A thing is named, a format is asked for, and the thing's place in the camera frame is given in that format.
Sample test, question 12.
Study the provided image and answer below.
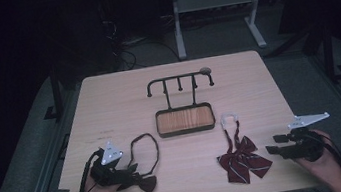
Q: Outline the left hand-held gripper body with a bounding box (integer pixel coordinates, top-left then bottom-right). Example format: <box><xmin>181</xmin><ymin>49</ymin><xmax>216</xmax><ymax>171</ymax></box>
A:
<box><xmin>86</xmin><ymin>139</ymin><xmax>130</xmax><ymax>190</ymax></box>

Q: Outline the striped red bow tie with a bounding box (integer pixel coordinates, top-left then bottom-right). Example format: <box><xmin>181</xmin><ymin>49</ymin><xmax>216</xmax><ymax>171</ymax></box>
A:
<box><xmin>210</xmin><ymin>107</ymin><xmax>276</xmax><ymax>189</ymax></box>

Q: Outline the black hook rack wooden tray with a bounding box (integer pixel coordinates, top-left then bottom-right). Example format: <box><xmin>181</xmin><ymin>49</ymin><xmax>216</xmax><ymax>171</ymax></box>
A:
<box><xmin>144</xmin><ymin>66</ymin><xmax>222</xmax><ymax>141</ymax></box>

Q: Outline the tangle of black cables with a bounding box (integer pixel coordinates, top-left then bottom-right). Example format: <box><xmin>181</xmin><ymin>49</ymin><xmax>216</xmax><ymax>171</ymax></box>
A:
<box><xmin>96</xmin><ymin>0</ymin><xmax>183</xmax><ymax>74</ymax></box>

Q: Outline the grey round knob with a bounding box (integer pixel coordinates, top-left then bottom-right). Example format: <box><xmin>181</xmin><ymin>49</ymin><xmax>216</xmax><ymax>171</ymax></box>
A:
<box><xmin>199</xmin><ymin>65</ymin><xmax>213</xmax><ymax>77</ymax></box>

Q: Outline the person's right hand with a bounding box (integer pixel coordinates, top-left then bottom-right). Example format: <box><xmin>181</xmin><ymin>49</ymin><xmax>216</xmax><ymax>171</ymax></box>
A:
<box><xmin>289</xmin><ymin>125</ymin><xmax>341</xmax><ymax>188</ymax></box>

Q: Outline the dark maroon bow tie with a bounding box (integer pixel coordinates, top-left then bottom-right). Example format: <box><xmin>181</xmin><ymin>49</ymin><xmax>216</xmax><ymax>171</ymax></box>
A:
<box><xmin>123</xmin><ymin>131</ymin><xmax>167</xmax><ymax>192</ymax></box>

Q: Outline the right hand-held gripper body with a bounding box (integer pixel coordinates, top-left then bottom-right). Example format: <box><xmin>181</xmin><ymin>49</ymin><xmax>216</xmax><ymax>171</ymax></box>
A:
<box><xmin>275</xmin><ymin>110</ymin><xmax>337</xmax><ymax>167</ymax></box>

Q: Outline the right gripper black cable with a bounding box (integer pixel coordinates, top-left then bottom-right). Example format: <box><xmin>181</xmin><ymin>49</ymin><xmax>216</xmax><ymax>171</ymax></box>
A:
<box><xmin>311</xmin><ymin>128</ymin><xmax>341</xmax><ymax>186</ymax></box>

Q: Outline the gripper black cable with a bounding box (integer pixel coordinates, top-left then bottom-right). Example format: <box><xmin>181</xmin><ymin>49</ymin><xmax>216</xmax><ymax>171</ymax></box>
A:
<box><xmin>311</xmin><ymin>128</ymin><xmax>341</xmax><ymax>186</ymax></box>
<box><xmin>67</xmin><ymin>148</ymin><xmax>110</xmax><ymax>192</ymax></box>

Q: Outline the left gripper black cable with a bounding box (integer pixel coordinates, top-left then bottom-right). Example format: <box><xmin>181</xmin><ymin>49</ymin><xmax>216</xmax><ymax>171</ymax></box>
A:
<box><xmin>67</xmin><ymin>148</ymin><xmax>110</xmax><ymax>192</ymax></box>

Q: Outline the black metal stand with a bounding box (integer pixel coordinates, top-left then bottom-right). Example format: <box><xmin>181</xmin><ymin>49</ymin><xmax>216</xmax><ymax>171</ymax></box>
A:
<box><xmin>316</xmin><ymin>20</ymin><xmax>341</xmax><ymax>86</ymax></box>
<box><xmin>36</xmin><ymin>65</ymin><xmax>69</xmax><ymax>124</ymax></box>

